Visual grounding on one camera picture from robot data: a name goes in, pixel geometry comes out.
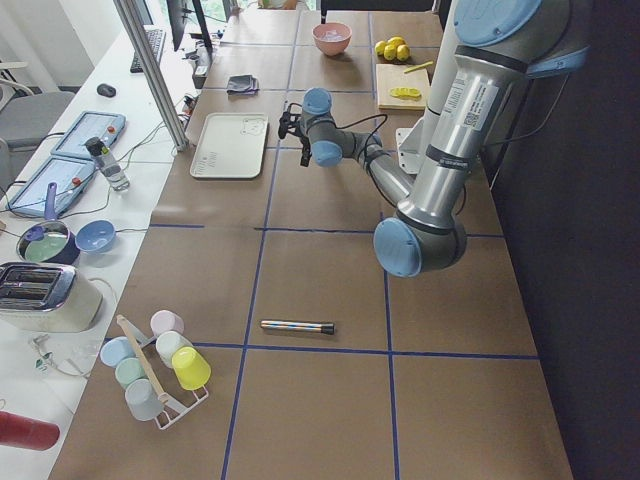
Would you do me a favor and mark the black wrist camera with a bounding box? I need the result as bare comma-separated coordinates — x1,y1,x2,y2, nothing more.
278,103,302,140

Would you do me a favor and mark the yellow lemon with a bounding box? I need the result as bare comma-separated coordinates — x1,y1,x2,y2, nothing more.
374,41,387,56
383,45,397,61
396,44,411,62
387,36,406,48

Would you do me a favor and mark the white plastic cup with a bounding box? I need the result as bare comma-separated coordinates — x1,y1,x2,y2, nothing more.
155,330,193,369

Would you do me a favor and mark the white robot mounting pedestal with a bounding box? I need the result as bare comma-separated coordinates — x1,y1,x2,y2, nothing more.
396,0,459,174

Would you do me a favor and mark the grey plastic cup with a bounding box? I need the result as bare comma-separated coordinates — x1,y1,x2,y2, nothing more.
125,378,164,421

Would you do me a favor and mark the steel muddler with black tip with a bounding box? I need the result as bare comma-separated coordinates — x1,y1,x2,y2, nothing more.
260,319,335,335

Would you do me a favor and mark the black keyboard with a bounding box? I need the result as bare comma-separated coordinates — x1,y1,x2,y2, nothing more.
129,28,167,74

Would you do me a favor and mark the green plastic cup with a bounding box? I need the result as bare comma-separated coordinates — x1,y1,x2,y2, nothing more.
115,357,146,389

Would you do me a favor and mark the pink bowl of ice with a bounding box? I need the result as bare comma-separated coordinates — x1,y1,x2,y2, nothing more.
312,22,352,56

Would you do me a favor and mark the blue teach pendant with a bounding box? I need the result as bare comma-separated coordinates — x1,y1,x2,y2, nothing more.
5,155,97,218
51,111,126,159

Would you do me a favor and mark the yellow plastic cup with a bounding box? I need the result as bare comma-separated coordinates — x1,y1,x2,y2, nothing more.
171,346,211,391

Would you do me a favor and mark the lemon slices stack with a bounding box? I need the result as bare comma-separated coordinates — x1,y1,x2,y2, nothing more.
389,87,422,100

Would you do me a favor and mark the grey folded cloth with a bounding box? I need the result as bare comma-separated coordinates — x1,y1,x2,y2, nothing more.
226,74,259,95

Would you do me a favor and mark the yellow-green plastic knife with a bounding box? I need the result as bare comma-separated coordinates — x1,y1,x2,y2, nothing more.
403,61,434,74

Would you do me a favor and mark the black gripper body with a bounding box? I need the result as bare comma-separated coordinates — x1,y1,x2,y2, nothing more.
298,133,311,149

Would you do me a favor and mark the pink plastic cup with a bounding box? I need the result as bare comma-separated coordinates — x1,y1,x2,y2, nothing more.
150,310,185,338

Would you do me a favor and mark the white wire cup rack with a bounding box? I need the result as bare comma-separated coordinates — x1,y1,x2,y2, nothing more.
116,315,209,430

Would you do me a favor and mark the blue plastic cup on rack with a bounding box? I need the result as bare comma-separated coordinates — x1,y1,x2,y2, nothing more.
99,336,135,368

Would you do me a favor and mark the clear water bottle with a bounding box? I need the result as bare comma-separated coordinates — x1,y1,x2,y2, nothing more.
84,137,130,191

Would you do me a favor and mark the blue saucepan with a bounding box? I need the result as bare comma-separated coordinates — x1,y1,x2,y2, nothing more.
16,182,80,265

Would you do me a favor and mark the aluminium frame post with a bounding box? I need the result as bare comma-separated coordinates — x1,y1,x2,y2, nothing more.
113,0,189,152

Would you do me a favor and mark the blue bowl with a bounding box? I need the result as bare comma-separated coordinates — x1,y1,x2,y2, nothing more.
75,220,116,253

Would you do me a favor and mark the red bottle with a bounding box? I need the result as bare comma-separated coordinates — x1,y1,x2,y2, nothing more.
0,411,60,451

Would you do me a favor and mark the cream bear serving tray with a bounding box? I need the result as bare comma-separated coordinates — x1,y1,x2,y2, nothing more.
189,113,269,180

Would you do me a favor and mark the black computer mouse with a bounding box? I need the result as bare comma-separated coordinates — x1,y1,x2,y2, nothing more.
96,83,117,98

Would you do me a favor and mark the wooden cutting board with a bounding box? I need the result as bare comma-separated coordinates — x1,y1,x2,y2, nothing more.
375,64,431,110

